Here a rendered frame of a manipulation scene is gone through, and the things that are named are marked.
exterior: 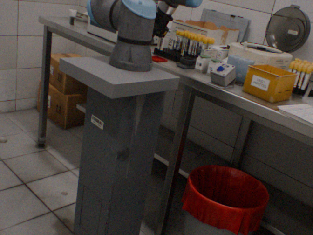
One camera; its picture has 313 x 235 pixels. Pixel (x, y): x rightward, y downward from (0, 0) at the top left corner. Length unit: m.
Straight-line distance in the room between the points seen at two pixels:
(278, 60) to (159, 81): 0.68
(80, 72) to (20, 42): 1.90
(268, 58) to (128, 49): 0.67
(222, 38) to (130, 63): 0.82
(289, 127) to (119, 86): 0.56
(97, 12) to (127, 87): 0.34
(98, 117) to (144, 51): 0.28
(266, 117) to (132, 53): 0.50
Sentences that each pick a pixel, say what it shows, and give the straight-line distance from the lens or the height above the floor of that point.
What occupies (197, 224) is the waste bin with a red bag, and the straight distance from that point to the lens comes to 1.58.
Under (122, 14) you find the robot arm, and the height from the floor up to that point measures 1.09.
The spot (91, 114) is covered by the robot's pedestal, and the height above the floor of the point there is 0.72.
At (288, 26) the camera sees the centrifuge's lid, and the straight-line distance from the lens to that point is 1.93.
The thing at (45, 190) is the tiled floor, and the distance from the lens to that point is 2.17.
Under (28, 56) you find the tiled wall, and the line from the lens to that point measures 3.08.
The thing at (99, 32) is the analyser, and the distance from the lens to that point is 1.92.
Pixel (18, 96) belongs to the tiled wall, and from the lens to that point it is 3.15.
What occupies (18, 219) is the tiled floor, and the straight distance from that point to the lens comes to 1.97.
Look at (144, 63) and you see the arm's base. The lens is 1.21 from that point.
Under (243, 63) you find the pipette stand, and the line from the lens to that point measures 1.47.
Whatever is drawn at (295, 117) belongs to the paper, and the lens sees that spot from 1.23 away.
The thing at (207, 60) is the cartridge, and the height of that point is 0.93.
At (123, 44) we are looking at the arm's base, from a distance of 1.21.
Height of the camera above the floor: 1.23
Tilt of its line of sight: 21 degrees down
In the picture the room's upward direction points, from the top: 10 degrees clockwise
